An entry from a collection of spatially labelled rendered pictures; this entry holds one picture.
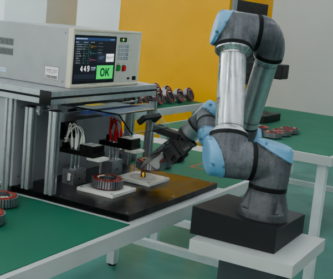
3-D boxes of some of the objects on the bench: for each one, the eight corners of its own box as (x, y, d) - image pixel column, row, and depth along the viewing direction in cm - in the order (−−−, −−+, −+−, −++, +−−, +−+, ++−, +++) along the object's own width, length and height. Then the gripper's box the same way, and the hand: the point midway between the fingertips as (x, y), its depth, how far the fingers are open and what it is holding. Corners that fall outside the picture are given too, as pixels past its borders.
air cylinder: (85, 182, 252) (86, 167, 251) (72, 185, 245) (73, 170, 244) (73, 179, 254) (75, 164, 253) (61, 182, 248) (62, 168, 247)
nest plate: (136, 191, 246) (136, 187, 246) (112, 199, 233) (112, 195, 233) (101, 182, 253) (101, 179, 253) (76, 190, 240) (76, 186, 240)
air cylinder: (122, 172, 273) (123, 159, 272) (111, 175, 266) (112, 161, 265) (111, 170, 275) (112, 156, 274) (100, 172, 269) (101, 159, 268)
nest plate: (169, 180, 267) (169, 177, 267) (149, 186, 254) (149, 183, 254) (136, 173, 274) (137, 170, 274) (115, 179, 261) (115, 175, 261)
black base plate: (216, 188, 271) (217, 182, 271) (128, 222, 216) (128, 215, 215) (116, 166, 293) (117, 161, 293) (13, 191, 238) (13, 185, 238)
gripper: (184, 146, 243) (147, 182, 252) (206, 142, 259) (171, 175, 268) (169, 128, 245) (133, 164, 254) (193, 124, 261) (158, 158, 270)
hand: (149, 163), depth 261 cm, fingers closed on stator, 13 cm apart
